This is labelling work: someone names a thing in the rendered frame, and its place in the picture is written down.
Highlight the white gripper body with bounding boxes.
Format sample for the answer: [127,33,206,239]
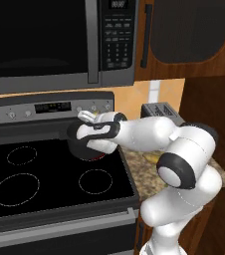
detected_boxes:
[77,110,101,125]

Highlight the black base cupboard handle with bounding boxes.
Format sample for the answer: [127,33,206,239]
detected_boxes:
[136,221,145,251]

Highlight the black steel microwave oven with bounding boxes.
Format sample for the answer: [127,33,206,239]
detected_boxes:
[0,0,139,97]

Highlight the brown cupboard door dark panel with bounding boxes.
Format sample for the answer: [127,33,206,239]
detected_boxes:
[133,0,225,82]

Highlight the dark cooking pot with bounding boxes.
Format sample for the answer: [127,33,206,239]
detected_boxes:
[67,119,119,163]

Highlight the yellow elongated object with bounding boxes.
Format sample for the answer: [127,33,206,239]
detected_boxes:
[141,150,167,165]

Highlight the steel microwave handle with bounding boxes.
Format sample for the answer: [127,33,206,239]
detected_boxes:
[85,0,101,85]

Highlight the grey toaster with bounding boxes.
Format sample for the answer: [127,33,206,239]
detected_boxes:
[140,102,186,124]

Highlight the steel oven door handle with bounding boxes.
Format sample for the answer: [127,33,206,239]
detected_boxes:
[0,207,140,251]

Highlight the black and steel stove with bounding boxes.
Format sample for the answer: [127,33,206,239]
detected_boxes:
[0,91,142,255]

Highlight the black oven door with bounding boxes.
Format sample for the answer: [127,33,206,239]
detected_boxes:
[0,207,140,255]

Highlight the tall brown wooden cupboard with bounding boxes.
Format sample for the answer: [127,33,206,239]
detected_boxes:
[178,65,225,255]

